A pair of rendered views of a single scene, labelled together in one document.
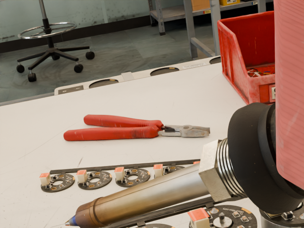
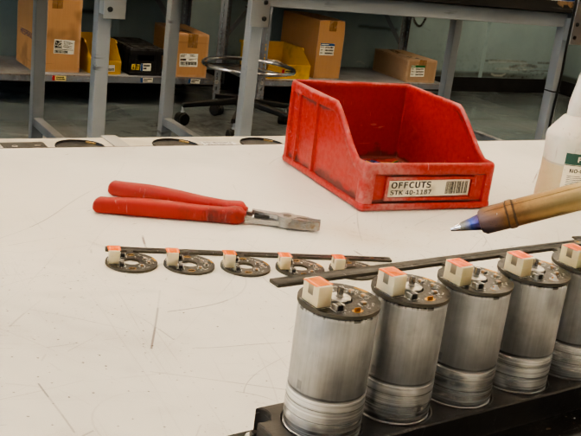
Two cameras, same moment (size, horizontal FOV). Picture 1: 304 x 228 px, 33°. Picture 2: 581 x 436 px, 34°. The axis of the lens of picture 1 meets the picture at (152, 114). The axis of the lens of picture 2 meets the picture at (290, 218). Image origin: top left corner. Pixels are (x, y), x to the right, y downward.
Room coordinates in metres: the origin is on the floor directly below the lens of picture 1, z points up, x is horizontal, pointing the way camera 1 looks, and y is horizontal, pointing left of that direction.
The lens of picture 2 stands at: (-0.09, 0.19, 0.92)
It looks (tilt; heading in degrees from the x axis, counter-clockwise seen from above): 18 degrees down; 335
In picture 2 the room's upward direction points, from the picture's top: 7 degrees clockwise
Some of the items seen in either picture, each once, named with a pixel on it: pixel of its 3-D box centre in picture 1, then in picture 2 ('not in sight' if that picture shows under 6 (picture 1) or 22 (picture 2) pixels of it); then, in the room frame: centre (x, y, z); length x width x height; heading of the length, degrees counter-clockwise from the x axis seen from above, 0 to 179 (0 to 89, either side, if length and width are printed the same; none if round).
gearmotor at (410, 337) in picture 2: not in sight; (399, 358); (0.15, 0.04, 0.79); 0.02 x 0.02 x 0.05
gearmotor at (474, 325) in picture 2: not in sight; (462, 346); (0.15, 0.01, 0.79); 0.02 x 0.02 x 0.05
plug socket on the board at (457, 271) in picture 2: not in sight; (460, 272); (0.15, 0.02, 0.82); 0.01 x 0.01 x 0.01; 10
